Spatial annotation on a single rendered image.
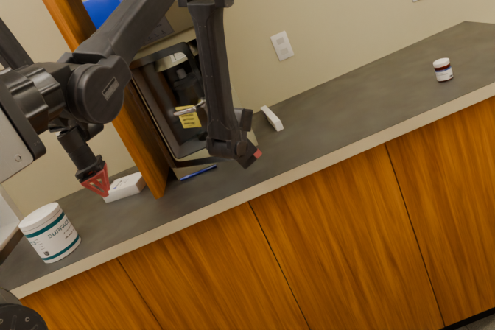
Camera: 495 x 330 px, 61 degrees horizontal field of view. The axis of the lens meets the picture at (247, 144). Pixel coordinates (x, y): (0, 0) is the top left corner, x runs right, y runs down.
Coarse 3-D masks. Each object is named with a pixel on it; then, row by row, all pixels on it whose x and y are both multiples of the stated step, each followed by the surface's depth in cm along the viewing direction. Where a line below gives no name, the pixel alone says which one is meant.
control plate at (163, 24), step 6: (162, 18) 128; (162, 24) 130; (168, 24) 130; (156, 30) 131; (168, 30) 133; (150, 36) 132; (156, 36) 133; (162, 36) 134; (144, 42) 133; (150, 42) 134
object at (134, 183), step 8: (128, 176) 169; (136, 176) 165; (112, 184) 168; (120, 184) 164; (128, 184) 160; (136, 184) 158; (144, 184) 163; (112, 192) 160; (120, 192) 160; (128, 192) 159; (136, 192) 159; (112, 200) 162
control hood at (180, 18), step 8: (176, 0) 124; (176, 8) 126; (184, 8) 127; (168, 16) 128; (176, 16) 129; (184, 16) 130; (176, 24) 132; (184, 24) 133; (192, 24) 134; (176, 32) 135; (160, 40) 135
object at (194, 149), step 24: (168, 48) 124; (144, 72) 134; (168, 72) 129; (192, 72) 124; (144, 96) 139; (168, 96) 134; (192, 96) 129; (168, 120) 140; (168, 144) 146; (192, 144) 140
